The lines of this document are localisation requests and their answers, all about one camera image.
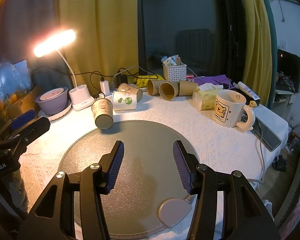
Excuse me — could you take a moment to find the yellow packet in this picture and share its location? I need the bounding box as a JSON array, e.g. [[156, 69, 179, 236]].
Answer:
[[136, 74, 165, 88]]

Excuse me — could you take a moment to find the white paper cup pink print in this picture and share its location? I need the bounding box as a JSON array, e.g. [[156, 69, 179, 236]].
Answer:
[[91, 98, 114, 130]]

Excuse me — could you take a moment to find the clear plastic bag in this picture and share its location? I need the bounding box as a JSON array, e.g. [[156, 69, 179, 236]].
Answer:
[[0, 60, 32, 112]]

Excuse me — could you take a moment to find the white charger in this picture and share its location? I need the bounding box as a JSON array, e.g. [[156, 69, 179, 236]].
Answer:
[[100, 80, 111, 96]]

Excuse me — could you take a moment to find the white textured tablecloth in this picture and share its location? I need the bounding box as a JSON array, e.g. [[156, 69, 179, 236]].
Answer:
[[19, 85, 289, 240]]

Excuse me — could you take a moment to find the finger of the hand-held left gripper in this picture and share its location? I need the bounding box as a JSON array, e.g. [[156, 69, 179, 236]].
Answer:
[[5, 117, 51, 153], [0, 110, 36, 137]]

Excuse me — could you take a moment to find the white plate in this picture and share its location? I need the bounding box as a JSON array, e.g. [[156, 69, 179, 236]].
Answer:
[[38, 99, 72, 122]]

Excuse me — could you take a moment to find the purple bowl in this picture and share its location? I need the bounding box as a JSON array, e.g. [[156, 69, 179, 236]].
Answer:
[[35, 87, 69, 115]]

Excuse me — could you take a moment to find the beige printed paper cup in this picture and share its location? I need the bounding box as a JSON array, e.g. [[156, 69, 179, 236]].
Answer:
[[117, 83, 143, 103]]

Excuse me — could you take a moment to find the yellow tissue pack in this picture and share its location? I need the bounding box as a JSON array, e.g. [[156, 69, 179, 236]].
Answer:
[[192, 83, 224, 111]]

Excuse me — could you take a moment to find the cardboard box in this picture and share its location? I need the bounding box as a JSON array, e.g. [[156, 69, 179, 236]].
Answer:
[[4, 85, 43, 122]]

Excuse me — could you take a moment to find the yellow curtain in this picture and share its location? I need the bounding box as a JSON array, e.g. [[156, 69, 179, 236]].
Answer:
[[236, 0, 273, 105], [59, 0, 140, 77]]

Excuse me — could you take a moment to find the round grey mat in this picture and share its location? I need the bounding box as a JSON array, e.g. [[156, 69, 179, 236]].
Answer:
[[57, 120, 203, 235]]

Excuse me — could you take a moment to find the white cable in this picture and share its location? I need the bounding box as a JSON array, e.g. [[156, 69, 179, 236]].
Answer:
[[245, 130, 267, 183]]

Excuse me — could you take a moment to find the grey rounded device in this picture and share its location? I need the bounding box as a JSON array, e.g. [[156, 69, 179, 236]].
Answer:
[[157, 197, 192, 228]]

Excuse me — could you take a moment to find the white plastic basket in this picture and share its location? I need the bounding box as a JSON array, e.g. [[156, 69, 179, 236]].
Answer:
[[162, 63, 187, 82]]

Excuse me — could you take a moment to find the purple cloth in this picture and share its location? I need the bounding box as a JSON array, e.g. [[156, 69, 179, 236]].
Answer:
[[194, 74, 237, 89]]

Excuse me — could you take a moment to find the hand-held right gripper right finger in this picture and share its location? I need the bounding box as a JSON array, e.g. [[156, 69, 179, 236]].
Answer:
[[172, 140, 282, 240]]

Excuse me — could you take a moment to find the black charger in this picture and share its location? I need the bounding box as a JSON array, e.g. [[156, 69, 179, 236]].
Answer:
[[116, 74, 128, 88]]

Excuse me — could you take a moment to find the white paper cup green print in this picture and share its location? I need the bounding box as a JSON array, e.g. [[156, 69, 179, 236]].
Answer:
[[112, 91, 137, 111]]

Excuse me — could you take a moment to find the black cable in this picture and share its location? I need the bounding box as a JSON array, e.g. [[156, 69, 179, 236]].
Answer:
[[31, 66, 103, 87]]

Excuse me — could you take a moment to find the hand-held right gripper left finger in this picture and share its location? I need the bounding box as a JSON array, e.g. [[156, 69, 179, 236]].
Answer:
[[22, 140, 125, 240]]

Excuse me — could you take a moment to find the black smartphone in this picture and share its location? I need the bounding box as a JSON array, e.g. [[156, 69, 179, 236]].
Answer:
[[252, 116, 282, 152]]

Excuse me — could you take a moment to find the white bear print mug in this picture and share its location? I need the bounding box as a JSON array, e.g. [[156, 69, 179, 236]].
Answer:
[[213, 89, 255, 133]]

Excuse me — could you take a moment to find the brown paper cup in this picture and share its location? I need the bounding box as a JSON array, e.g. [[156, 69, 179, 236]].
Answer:
[[147, 79, 165, 96], [178, 79, 199, 96], [159, 81, 180, 101]]

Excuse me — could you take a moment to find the white squeeze tube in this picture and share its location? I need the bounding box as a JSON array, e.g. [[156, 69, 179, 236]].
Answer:
[[237, 82, 260, 100]]

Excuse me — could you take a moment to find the white desk lamp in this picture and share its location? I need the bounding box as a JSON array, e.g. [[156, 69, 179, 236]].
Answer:
[[34, 29, 95, 111]]

